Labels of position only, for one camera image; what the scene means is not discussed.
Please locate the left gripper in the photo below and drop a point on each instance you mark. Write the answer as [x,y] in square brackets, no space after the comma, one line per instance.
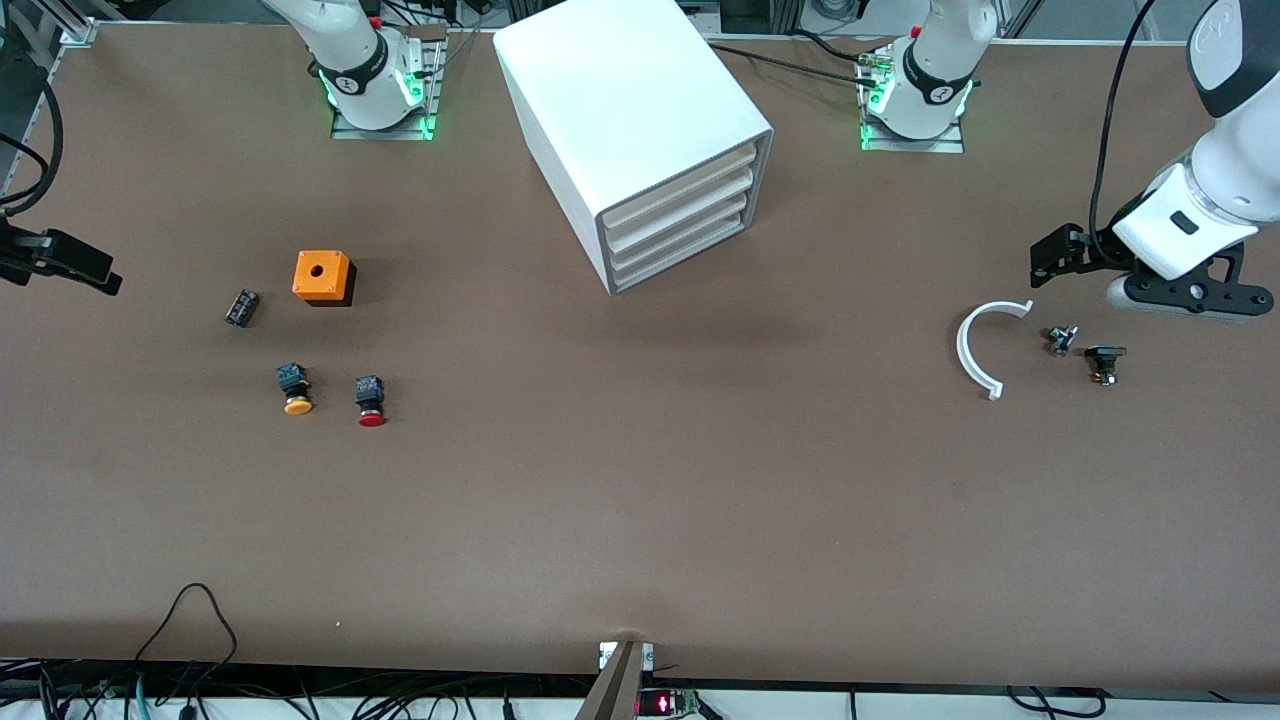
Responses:
[1093,250]

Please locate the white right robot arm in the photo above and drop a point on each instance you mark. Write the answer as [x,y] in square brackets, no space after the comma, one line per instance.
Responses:
[355,60]

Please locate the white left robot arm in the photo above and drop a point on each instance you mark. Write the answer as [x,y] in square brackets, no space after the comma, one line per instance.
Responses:
[1240,150]

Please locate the orange button box with hole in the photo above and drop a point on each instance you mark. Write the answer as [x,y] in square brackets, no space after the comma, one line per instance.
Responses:
[322,276]

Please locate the yellow mushroom push button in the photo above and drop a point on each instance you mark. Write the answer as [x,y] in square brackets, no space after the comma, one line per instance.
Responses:
[296,392]

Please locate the red mushroom push button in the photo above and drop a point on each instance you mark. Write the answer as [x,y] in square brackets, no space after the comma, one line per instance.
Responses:
[371,405]

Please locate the small metal fitting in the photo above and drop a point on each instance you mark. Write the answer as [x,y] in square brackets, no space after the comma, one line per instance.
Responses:
[1061,340]

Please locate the white curved plastic part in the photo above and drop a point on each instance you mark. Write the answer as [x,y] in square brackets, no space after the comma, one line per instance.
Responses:
[966,350]

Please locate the small black contact block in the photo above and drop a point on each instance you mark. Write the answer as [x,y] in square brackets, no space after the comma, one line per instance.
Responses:
[242,308]

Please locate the circuit board with red display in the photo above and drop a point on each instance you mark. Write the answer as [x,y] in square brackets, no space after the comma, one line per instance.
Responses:
[665,703]

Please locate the small black bracket part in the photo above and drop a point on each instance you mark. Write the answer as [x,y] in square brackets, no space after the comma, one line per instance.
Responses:
[1105,358]

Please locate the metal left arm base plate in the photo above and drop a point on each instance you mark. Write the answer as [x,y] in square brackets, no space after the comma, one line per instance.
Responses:
[940,146]

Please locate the aluminium frame profile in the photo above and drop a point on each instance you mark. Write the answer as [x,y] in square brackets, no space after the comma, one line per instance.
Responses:
[80,28]

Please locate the camera mount beam with brackets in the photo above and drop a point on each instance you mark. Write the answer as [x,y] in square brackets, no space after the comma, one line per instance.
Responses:
[615,685]

